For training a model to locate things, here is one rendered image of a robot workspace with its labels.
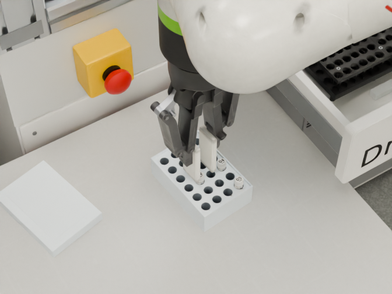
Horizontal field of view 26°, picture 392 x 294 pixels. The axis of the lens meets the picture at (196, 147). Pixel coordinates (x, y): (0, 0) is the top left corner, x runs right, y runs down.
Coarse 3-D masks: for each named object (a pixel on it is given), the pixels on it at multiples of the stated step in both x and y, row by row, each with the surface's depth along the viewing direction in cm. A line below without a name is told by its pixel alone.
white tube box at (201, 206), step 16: (160, 160) 119; (176, 160) 119; (160, 176) 119; (176, 176) 117; (208, 176) 119; (224, 176) 117; (176, 192) 117; (192, 192) 115; (208, 192) 117; (224, 192) 116; (240, 192) 115; (192, 208) 115; (208, 208) 116; (224, 208) 115; (208, 224) 115
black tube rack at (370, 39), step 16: (384, 32) 120; (352, 48) 117; (368, 48) 122; (320, 64) 116; (336, 64) 120; (384, 64) 120; (320, 80) 118; (352, 80) 118; (368, 80) 118; (336, 96) 116
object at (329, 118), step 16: (288, 80) 117; (304, 80) 115; (384, 80) 122; (288, 96) 119; (304, 96) 116; (320, 96) 113; (352, 96) 121; (368, 96) 121; (384, 96) 121; (304, 112) 117; (320, 112) 114; (336, 112) 111; (352, 112) 119; (368, 112) 119; (320, 128) 115; (336, 128) 112; (336, 144) 113
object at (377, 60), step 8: (384, 48) 117; (368, 56) 117; (384, 56) 117; (352, 64) 116; (368, 64) 116; (376, 64) 116; (336, 72) 115; (352, 72) 115; (360, 72) 115; (336, 80) 114; (344, 80) 115
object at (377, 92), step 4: (388, 80) 121; (384, 84) 120; (388, 84) 120; (376, 88) 120; (380, 88) 120; (384, 88) 120; (388, 88) 120; (372, 92) 120; (376, 92) 119; (380, 92) 119; (384, 92) 120; (388, 92) 121; (372, 96) 120; (376, 96) 119; (380, 96) 120
